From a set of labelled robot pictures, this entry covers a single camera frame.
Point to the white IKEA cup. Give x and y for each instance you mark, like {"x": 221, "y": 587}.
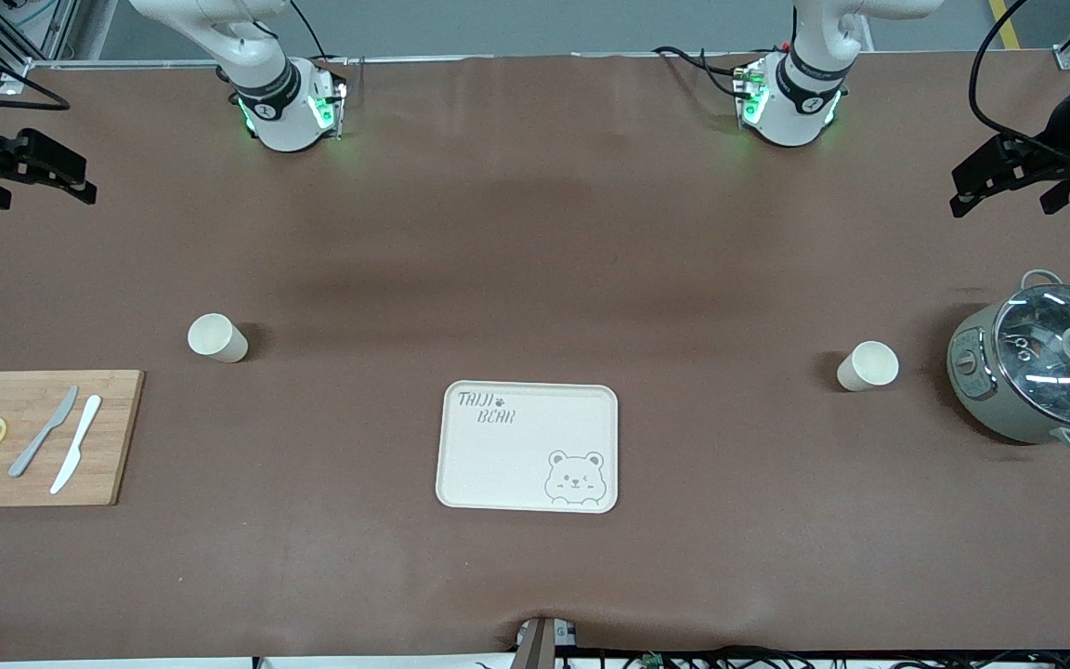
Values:
{"x": 869, "y": 366}
{"x": 215, "y": 337}

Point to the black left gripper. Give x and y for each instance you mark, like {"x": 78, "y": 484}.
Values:
{"x": 1062, "y": 132}

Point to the wooden cutting board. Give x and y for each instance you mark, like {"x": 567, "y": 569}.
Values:
{"x": 117, "y": 437}

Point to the white plastic knife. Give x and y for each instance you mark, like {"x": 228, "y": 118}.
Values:
{"x": 75, "y": 451}

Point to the grey plastic knife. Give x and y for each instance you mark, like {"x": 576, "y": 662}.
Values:
{"x": 38, "y": 441}

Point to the metal table edge bracket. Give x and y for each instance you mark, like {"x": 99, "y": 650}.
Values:
{"x": 540, "y": 646}

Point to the glass pot lid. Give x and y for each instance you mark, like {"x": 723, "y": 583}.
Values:
{"x": 1041, "y": 390}

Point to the grey-green electric pot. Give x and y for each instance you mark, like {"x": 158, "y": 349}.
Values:
{"x": 973, "y": 395}

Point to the brown table mat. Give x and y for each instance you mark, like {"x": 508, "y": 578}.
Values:
{"x": 535, "y": 232}

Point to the beige bear print tray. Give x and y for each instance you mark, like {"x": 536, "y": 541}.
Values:
{"x": 516, "y": 465}

